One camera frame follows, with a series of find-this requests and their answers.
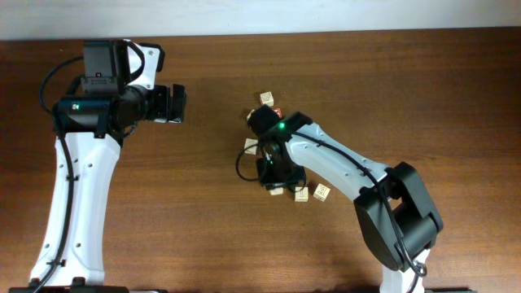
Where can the red letter V block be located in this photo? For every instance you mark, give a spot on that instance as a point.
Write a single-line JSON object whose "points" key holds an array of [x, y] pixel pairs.
{"points": [[279, 112]]}

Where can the wooden block blue side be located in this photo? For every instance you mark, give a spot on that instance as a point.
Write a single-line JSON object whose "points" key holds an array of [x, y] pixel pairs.
{"points": [[249, 115]]}

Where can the wooden letter X block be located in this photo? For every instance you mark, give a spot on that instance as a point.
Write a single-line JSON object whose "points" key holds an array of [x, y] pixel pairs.
{"points": [[321, 192]]}

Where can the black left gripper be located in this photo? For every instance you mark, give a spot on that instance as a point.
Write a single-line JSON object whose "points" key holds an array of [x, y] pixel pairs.
{"points": [[161, 94]]}

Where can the wooden block top middle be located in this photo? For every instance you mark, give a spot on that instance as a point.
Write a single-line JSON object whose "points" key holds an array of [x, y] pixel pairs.
{"points": [[267, 99]]}

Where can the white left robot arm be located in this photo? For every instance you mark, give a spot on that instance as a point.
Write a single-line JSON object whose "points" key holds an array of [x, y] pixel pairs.
{"points": [[99, 110]]}

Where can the red letter U block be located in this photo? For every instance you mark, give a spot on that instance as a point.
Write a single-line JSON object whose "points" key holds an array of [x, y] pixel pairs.
{"points": [[277, 191]]}

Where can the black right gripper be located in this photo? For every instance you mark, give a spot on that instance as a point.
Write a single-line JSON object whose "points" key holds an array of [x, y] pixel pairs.
{"points": [[274, 178]]}

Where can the wooden block green side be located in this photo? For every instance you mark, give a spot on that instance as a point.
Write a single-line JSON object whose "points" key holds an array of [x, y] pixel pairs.
{"points": [[301, 195]]}

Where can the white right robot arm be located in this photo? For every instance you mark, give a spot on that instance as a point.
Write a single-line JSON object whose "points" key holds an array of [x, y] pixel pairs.
{"points": [[398, 219]]}

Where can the wooden block lower left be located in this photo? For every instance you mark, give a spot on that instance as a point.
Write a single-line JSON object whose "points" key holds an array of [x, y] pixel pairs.
{"points": [[250, 146]]}

